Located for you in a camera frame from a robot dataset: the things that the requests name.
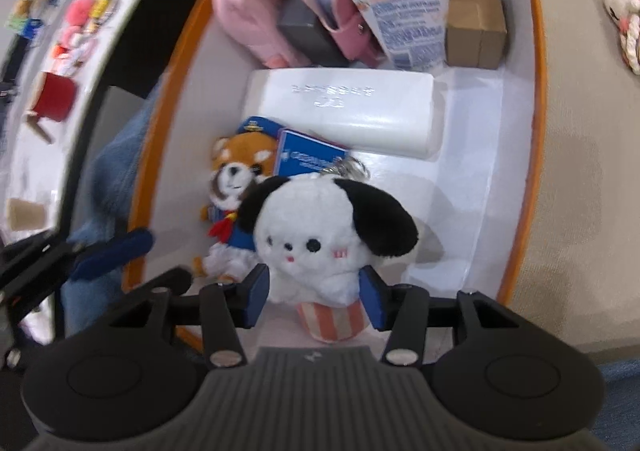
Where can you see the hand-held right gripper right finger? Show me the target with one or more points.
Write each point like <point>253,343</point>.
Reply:
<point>372,298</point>

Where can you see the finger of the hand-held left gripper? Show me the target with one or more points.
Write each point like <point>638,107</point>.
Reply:
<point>112,251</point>
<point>165,281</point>

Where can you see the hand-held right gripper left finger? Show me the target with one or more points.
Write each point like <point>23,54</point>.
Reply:
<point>257,296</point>

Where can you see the white dog plush striped cup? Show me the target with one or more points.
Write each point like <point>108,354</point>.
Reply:
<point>310,231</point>

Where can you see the red panda plush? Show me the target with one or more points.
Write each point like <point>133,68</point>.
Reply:
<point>235,171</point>

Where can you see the blue card tag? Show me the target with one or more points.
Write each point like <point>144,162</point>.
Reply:
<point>305,156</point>

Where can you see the orange cardboard box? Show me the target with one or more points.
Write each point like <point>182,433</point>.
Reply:
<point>475,156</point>

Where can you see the white rectangular box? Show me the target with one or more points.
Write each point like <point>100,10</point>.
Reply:
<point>350,116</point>

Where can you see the dark grey box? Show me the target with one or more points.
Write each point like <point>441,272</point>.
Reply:
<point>305,31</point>

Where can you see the pink pouch bag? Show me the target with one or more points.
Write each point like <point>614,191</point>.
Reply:
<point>245,6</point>

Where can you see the white hand cream tube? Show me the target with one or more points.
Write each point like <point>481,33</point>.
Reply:
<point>405,16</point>

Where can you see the brown gift box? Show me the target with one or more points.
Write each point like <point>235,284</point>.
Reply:
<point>475,26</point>

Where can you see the person's left leg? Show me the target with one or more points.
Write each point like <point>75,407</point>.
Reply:
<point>115,166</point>

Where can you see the person's leg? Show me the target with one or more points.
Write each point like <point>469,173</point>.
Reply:
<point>617,381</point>
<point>115,166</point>

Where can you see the pink hair accessories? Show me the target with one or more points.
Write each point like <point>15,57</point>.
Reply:
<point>75,48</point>

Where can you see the beige sofa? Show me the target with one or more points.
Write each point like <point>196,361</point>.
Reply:
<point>575,181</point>

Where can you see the blue card pack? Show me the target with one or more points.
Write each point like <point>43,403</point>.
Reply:
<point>31,27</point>

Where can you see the yellow pouch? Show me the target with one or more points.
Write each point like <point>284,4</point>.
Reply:
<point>102,11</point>

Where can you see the person's right leg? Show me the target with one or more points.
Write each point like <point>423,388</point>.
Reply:
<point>617,381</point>

